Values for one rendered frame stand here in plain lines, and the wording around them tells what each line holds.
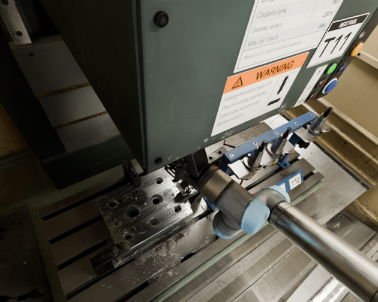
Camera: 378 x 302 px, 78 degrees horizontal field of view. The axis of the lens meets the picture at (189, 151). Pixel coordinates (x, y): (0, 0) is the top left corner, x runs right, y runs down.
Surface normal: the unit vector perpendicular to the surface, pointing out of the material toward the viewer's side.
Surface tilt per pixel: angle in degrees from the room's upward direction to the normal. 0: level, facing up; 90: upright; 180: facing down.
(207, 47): 90
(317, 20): 90
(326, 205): 24
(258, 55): 90
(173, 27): 90
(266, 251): 8
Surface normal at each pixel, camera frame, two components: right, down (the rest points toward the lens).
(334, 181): -0.24, -0.40
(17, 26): 0.54, 0.70
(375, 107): -0.83, 0.37
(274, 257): 0.22, -0.65
